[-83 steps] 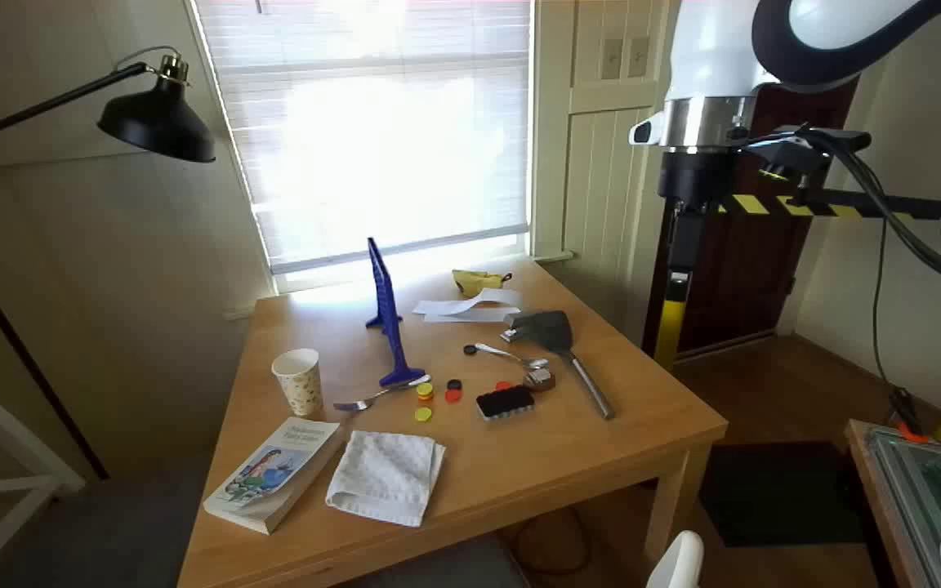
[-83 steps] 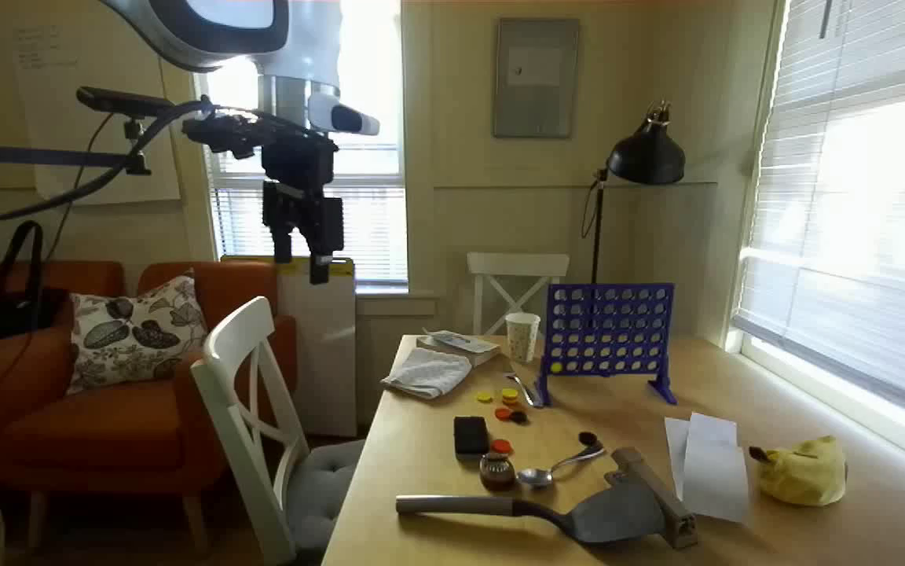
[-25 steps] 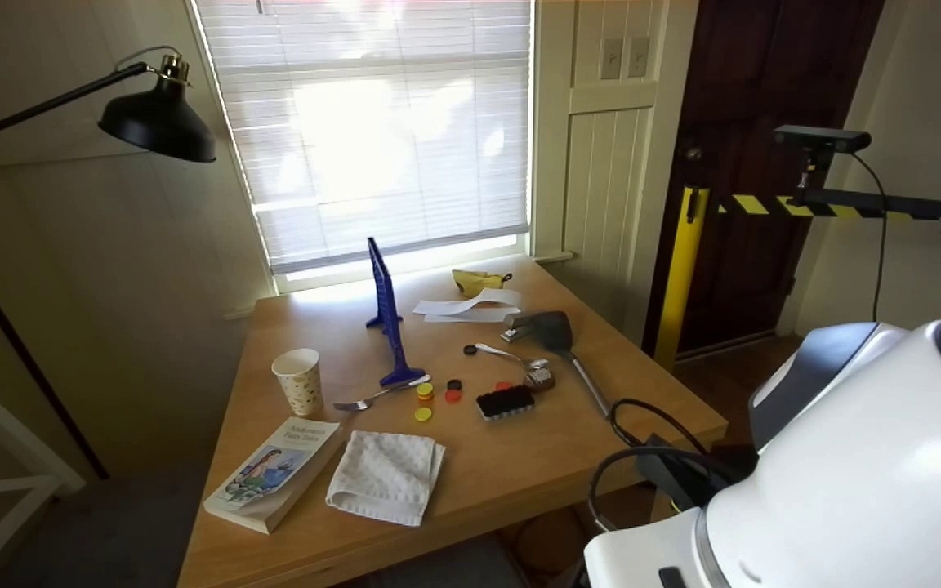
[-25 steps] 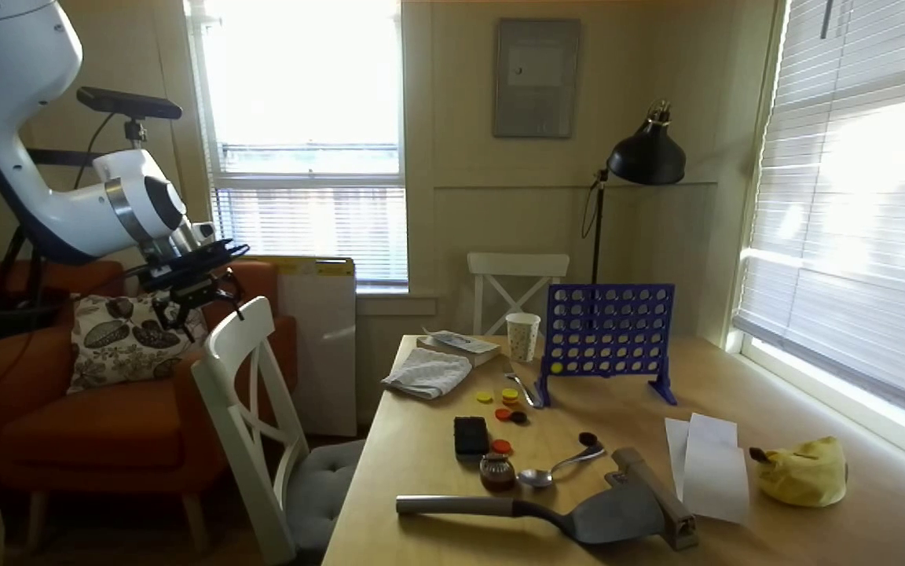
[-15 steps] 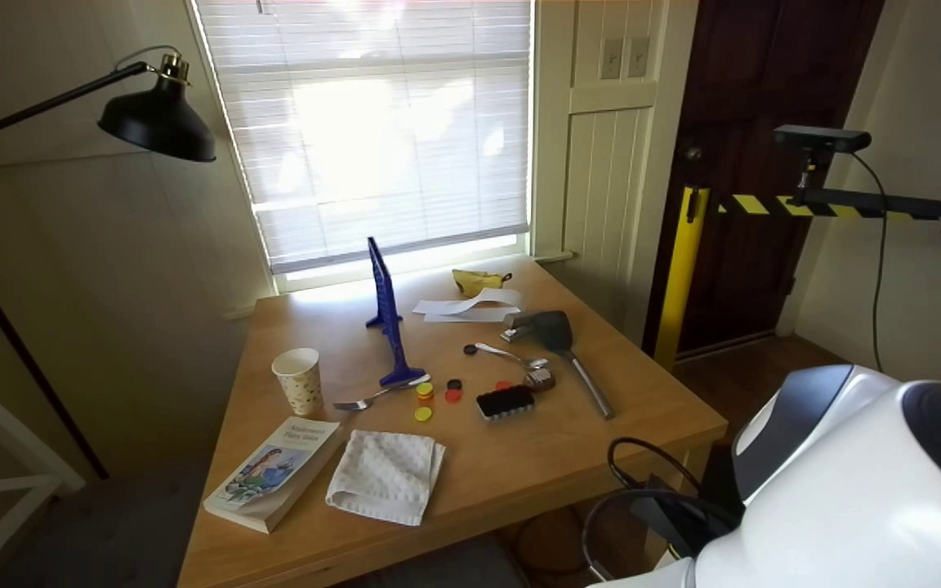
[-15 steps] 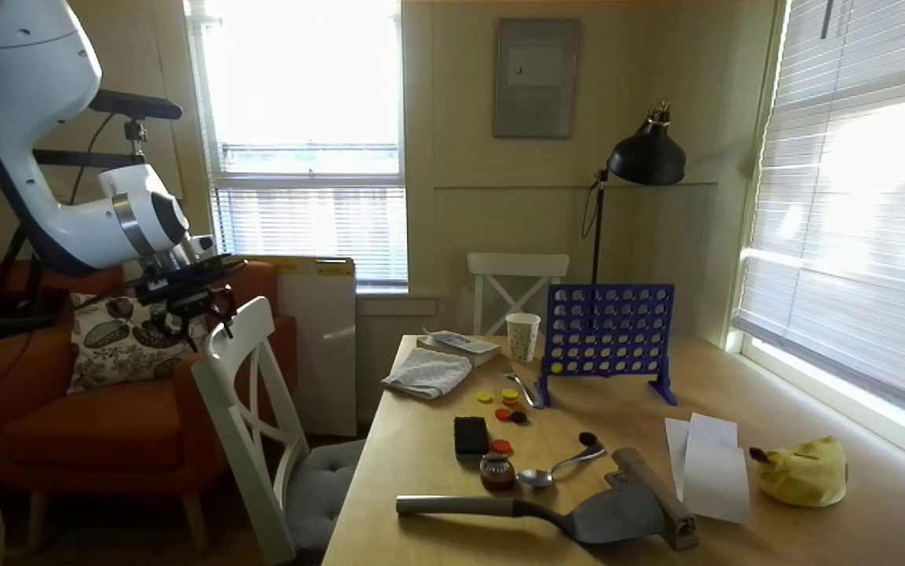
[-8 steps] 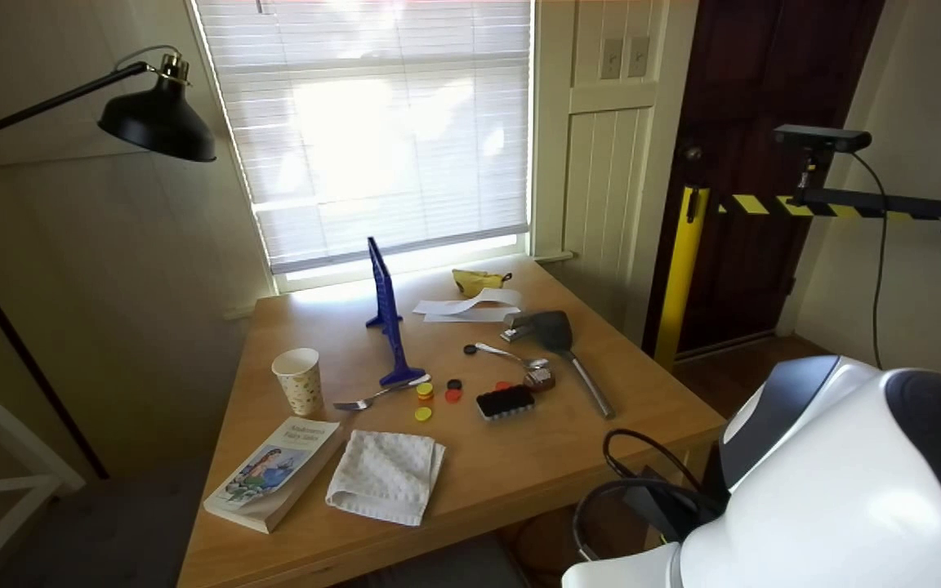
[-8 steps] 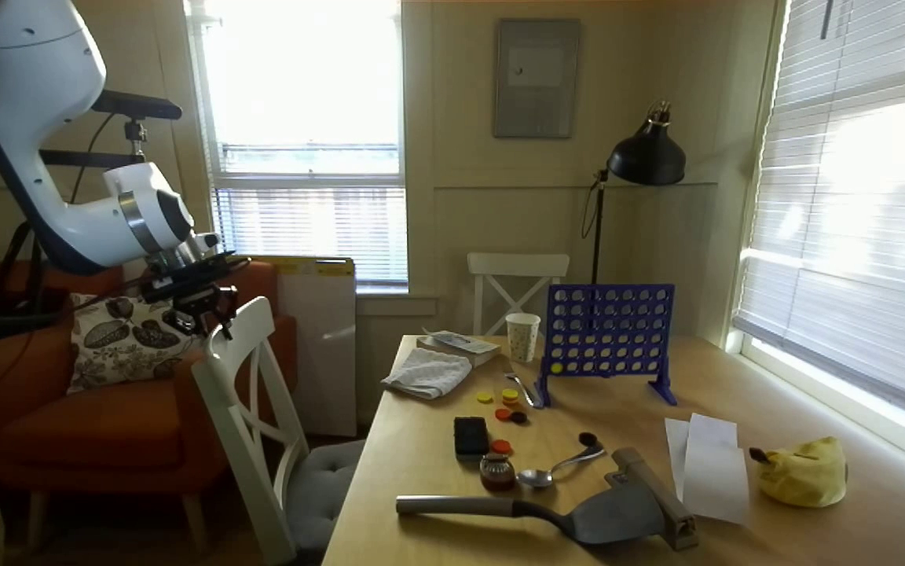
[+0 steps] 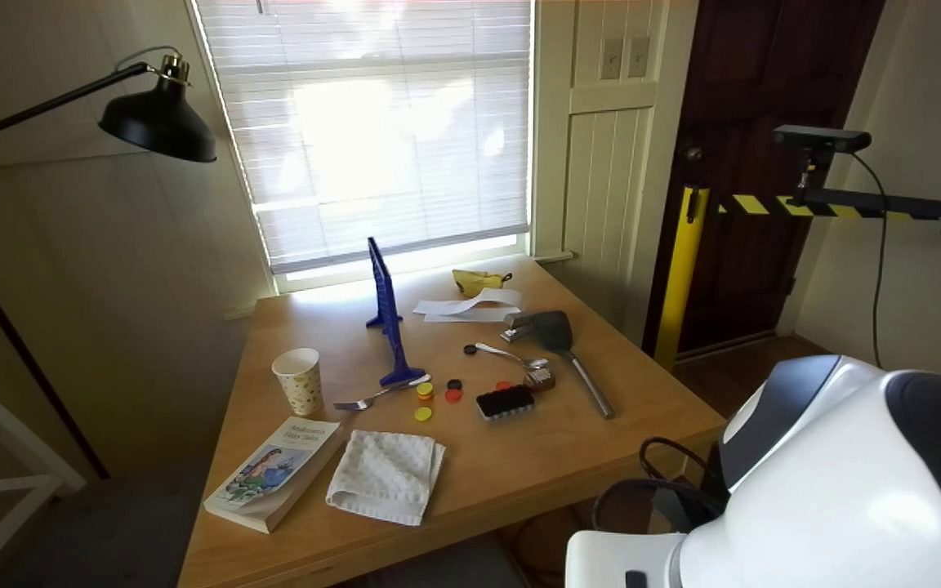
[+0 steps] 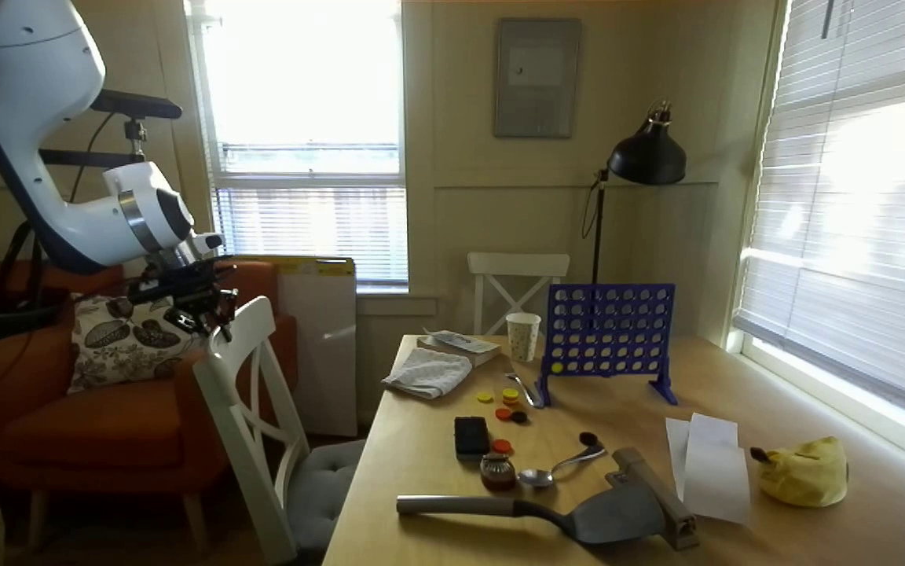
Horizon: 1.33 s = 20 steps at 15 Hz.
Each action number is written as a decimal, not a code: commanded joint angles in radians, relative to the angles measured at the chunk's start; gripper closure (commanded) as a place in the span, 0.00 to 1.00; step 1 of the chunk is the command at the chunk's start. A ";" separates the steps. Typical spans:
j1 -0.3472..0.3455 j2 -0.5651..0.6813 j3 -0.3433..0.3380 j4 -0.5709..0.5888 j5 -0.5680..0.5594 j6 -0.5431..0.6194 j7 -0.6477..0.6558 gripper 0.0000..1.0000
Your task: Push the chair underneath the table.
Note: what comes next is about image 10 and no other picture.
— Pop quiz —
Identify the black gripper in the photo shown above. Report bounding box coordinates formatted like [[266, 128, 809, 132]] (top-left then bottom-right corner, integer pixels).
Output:
[[122, 256, 243, 341]]

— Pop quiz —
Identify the white wooden cross-back chair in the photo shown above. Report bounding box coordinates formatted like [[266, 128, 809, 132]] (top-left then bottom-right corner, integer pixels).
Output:
[[192, 292, 368, 566]]

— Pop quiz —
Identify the white chair with straight backrest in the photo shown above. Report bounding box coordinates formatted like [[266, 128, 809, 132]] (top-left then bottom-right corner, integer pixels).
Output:
[[466, 249, 573, 341]]

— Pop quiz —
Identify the leaf patterned pillow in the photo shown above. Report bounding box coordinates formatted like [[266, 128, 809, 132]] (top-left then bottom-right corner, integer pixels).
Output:
[[66, 292, 211, 398]]

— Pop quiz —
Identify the orange armchair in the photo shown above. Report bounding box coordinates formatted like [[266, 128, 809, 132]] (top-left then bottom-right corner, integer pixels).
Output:
[[0, 256, 298, 555]]

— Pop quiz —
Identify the grey tufted seat cushion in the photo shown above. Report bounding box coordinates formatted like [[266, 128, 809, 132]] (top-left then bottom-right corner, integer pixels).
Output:
[[287, 438, 368, 560]]

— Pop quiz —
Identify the grey folded towel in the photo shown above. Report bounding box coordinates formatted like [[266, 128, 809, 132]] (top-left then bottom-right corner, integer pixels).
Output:
[[380, 343, 479, 404]]

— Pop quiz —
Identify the patterned folded cloth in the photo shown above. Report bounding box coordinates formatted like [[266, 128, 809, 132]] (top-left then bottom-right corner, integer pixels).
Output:
[[415, 327, 503, 367]]

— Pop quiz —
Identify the light wooden table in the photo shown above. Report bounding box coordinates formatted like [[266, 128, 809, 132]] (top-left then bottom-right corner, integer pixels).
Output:
[[322, 330, 905, 566]]

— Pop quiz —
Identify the black smartphone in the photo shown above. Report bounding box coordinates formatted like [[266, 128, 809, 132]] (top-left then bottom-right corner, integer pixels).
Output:
[[454, 415, 495, 459]]

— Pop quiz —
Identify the clear plastic cup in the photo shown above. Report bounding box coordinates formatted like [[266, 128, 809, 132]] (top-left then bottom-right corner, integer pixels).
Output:
[[503, 311, 547, 367]]

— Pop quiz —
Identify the silver metal utensil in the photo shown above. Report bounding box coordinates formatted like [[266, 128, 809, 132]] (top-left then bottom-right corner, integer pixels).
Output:
[[505, 370, 547, 409]]

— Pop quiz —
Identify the small brown glass jar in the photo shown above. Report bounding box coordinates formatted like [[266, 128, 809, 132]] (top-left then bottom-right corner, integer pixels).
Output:
[[479, 451, 520, 497]]

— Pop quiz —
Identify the metal spoon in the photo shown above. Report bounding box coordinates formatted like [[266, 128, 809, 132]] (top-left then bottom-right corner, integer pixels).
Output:
[[516, 445, 609, 494]]

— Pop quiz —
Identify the blue connect four grid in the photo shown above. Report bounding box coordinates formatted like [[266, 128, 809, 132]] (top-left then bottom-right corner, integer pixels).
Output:
[[536, 279, 682, 409]]

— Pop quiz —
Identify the black lamp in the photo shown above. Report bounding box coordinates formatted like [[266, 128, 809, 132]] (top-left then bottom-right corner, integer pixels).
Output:
[[580, 104, 689, 285]]

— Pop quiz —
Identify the white paper sheet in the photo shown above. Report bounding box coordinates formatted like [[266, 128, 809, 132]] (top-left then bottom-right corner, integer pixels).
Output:
[[662, 415, 699, 504], [682, 409, 759, 530]]

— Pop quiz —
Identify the white window blind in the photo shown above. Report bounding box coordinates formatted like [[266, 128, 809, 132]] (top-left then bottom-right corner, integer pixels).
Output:
[[734, 0, 905, 438]]

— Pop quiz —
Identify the bright window with frame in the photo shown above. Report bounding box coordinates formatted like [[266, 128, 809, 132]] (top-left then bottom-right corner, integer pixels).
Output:
[[187, 0, 413, 292]]

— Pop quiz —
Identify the grey wall panel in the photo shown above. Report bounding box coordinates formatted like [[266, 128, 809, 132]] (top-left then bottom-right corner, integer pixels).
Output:
[[491, 15, 585, 142]]

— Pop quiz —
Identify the grey spatula with metal handle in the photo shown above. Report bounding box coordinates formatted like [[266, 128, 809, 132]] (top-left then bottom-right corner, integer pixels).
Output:
[[396, 471, 672, 551]]

